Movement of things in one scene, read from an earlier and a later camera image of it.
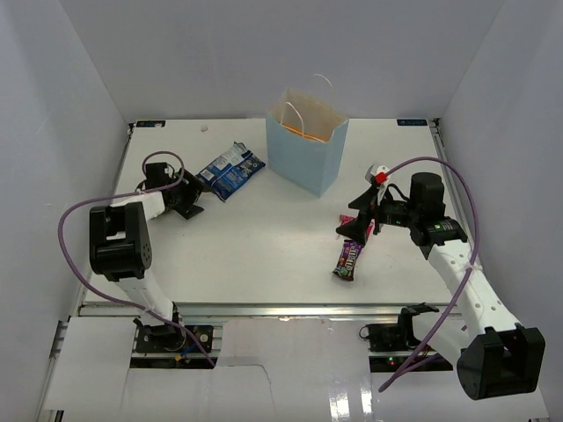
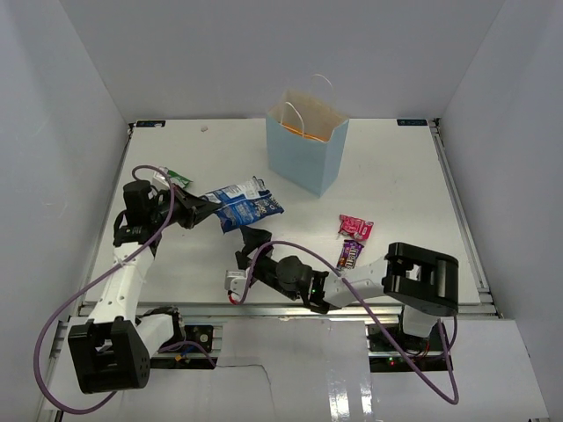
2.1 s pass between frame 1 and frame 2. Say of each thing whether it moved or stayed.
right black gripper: moved
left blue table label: stayed
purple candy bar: stayed
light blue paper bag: stayed
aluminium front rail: stayed
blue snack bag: moved
